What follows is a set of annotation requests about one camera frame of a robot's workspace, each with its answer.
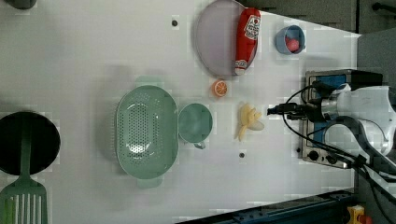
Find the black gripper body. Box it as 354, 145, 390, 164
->
287, 103, 324, 122

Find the grey round plate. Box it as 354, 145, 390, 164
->
194, 0, 257, 77

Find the green spatula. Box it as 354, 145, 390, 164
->
1, 112, 49, 224

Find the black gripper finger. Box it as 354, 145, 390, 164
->
267, 105, 287, 115

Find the green perforated colander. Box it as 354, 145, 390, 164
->
115, 76, 178, 189

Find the red ketchup bottle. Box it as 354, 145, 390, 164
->
234, 7, 261, 76

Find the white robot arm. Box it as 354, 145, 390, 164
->
267, 81, 395, 178

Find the black cup upper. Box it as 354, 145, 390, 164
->
5, 0, 37, 10

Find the pink round toy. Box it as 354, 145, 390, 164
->
285, 36, 300, 52

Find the orange slice toy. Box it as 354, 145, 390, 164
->
211, 79, 228, 97

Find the green mug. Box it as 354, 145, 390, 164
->
178, 103, 213, 149

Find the blue bowl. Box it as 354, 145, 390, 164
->
275, 25, 305, 55

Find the peeled toy banana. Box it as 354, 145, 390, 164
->
235, 104, 264, 142

